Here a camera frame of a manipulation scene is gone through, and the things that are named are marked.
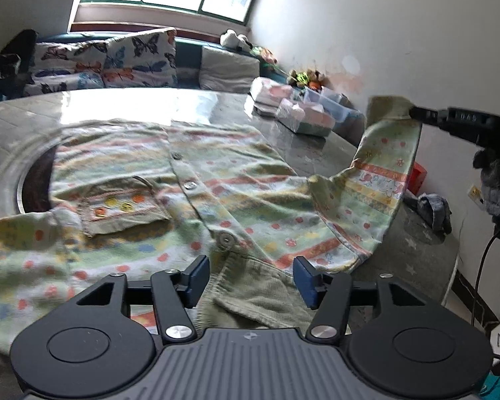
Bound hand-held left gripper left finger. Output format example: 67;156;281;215
72;255;211;342

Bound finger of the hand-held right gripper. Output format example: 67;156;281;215
408;106;443;126

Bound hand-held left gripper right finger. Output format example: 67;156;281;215
292;256;432;344

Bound green patterned cardigan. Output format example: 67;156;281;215
0;96;423;353

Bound person's right hand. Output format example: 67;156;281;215
473;149;500;219

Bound red plastic stool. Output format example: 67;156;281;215
408;162;428;194

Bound clear plastic storage box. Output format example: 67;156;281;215
302;87;365;132

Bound grey sock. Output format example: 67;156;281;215
404;194;453;234

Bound quilted star table cover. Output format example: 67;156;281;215
0;89;461;400

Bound pink green tissue pack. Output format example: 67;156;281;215
275;99;336;136

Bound brown plush toys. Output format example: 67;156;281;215
287;69;330;90

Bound pink white tissue pack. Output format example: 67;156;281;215
250;77;305;115

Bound orange green plush toy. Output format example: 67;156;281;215
250;46;280;67

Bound induction cooktop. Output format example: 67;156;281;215
17;146;61;215

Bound grey cushion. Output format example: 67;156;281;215
199;46;261;92

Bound white plush toy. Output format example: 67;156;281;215
221;29;253;53

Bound teal sofa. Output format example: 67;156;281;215
0;31;292;105

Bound black cloth pile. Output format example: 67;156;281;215
0;29;38;88

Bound black cable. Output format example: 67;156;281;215
469;225;500;326

